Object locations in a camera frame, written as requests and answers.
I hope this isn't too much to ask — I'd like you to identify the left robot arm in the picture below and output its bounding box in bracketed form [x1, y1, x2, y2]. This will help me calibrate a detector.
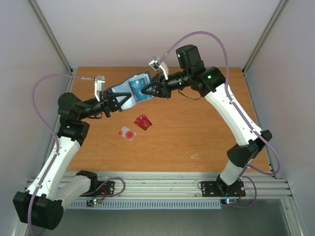
[13, 91, 131, 230]

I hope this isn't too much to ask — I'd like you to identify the aluminium post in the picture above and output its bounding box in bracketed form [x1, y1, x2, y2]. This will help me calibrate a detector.
[242, 0, 289, 76]
[28, 0, 73, 74]

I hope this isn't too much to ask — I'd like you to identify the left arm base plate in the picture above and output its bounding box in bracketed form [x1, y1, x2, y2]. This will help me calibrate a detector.
[93, 181, 115, 197]

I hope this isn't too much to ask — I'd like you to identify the aluminium rail frame front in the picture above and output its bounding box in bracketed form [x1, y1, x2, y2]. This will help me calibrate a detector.
[97, 171, 292, 200]

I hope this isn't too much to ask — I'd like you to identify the white card red circle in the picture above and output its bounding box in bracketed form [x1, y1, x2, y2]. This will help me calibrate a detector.
[118, 126, 136, 141]

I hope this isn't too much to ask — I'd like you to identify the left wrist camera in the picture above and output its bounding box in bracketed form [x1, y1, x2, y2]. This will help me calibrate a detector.
[94, 75, 105, 102]

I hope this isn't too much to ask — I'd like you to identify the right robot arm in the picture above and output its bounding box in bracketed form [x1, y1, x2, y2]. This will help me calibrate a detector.
[141, 44, 272, 196]

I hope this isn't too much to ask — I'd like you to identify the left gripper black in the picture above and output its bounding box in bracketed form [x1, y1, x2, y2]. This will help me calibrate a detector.
[78, 89, 132, 120]

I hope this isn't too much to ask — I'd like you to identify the red VIP card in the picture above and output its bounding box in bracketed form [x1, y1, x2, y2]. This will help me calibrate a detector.
[134, 117, 152, 131]

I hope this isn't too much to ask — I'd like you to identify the circuit board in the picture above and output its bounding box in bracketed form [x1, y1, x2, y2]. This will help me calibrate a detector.
[221, 198, 240, 205]
[86, 199, 102, 207]

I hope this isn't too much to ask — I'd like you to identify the right circuit board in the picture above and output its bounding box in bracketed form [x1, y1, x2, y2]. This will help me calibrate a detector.
[221, 198, 240, 205]

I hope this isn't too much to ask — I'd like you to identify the blue slotted cable duct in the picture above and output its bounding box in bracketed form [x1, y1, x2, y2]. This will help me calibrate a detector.
[68, 199, 221, 210]

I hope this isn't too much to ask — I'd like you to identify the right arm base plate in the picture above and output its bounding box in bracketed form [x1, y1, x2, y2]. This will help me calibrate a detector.
[198, 180, 246, 197]

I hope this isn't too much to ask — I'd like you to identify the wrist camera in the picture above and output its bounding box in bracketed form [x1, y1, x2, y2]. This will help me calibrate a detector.
[148, 56, 169, 80]
[94, 75, 105, 102]

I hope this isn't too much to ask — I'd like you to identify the blue card holder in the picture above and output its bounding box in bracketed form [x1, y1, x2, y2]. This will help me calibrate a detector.
[108, 71, 152, 108]

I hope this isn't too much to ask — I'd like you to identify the blue VIP card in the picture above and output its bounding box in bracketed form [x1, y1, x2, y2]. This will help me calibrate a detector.
[129, 74, 153, 102]

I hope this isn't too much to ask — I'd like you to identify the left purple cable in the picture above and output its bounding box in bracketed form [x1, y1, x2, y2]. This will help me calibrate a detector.
[27, 73, 96, 236]

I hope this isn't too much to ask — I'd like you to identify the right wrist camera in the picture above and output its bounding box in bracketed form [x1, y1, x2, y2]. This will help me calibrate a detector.
[148, 56, 169, 80]

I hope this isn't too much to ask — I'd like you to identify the left rear aluminium post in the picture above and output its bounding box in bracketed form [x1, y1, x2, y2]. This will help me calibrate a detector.
[28, 0, 73, 74]

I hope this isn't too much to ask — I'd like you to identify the right rear aluminium post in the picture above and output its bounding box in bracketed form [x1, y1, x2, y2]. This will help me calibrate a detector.
[242, 0, 289, 76]

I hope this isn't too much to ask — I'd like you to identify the left circuit board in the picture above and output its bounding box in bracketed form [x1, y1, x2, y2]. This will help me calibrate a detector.
[86, 199, 102, 207]

